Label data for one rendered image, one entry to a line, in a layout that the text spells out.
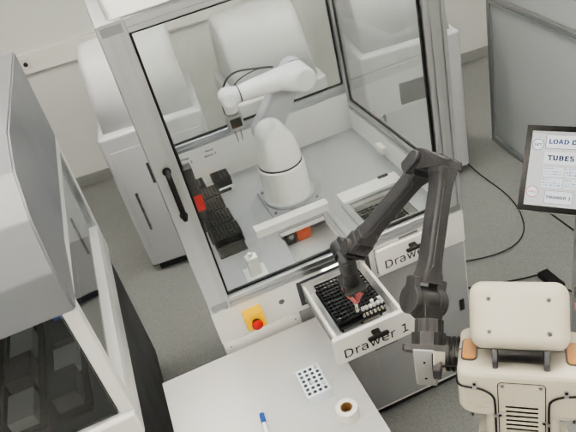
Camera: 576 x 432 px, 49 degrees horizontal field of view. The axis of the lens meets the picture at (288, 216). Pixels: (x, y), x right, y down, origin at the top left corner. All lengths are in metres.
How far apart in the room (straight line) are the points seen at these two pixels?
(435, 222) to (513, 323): 0.34
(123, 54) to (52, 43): 3.42
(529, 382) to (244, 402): 1.02
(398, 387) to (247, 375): 0.86
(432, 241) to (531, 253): 2.11
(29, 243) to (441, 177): 1.07
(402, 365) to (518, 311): 1.39
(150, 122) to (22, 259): 0.51
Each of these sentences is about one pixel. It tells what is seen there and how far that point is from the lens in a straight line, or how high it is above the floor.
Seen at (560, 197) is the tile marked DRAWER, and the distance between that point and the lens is 2.41.
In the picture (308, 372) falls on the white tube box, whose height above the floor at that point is 0.80.
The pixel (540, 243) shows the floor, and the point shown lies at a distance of 3.80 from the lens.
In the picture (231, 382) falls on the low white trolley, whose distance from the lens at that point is 2.27.
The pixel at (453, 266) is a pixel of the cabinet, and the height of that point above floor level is 0.69.
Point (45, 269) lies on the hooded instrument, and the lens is 1.76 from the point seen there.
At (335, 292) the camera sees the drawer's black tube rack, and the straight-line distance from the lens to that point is 2.26.
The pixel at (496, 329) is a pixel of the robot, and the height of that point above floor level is 1.32.
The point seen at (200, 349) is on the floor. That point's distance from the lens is 3.56.
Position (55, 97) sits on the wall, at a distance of 5.34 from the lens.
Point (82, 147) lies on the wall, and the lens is 5.49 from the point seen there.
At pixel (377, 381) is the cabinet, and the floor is 0.25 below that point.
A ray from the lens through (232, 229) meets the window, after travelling 2.10.
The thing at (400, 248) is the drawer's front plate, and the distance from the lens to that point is 2.39.
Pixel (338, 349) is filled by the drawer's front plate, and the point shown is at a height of 0.89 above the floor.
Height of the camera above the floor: 2.40
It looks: 34 degrees down
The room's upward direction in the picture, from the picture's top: 15 degrees counter-clockwise
